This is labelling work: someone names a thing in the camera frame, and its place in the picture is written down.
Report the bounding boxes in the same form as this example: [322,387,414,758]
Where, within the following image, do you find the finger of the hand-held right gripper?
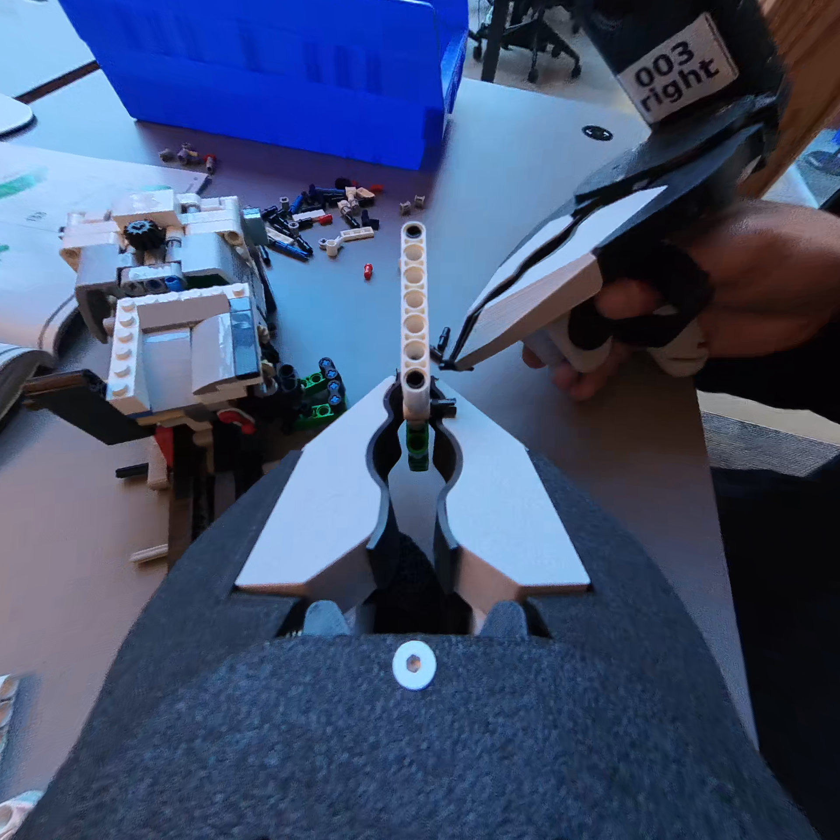
[466,206,580,324]
[451,185,669,371]

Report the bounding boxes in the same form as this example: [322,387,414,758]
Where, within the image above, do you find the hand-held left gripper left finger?
[235,377,401,634]

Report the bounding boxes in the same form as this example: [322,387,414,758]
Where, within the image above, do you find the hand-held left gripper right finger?
[433,381,592,634]

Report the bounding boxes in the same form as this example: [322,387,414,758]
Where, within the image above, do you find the white lego beam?
[399,222,433,421]

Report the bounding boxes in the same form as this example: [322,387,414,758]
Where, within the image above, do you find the person's right forearm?
[694,348,840,429]

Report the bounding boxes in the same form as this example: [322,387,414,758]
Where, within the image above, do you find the green lego subassembly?
[279,357,348,433]

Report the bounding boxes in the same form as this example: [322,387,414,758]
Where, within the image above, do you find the pile of small lego pieces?
[159,141,428,262]

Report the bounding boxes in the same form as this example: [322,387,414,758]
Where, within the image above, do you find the white lego truck model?
[23,187,283,565]

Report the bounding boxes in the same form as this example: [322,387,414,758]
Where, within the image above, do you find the person's right hand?
[521,200,840,403]

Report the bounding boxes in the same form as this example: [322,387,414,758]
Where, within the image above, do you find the wooden beam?
[755,0,840,199]

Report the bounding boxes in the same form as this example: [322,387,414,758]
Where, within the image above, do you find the person's grey pants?
[699,410,840,481]

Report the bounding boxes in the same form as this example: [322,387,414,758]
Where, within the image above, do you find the blue plastic bin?
[58,0,471,173]

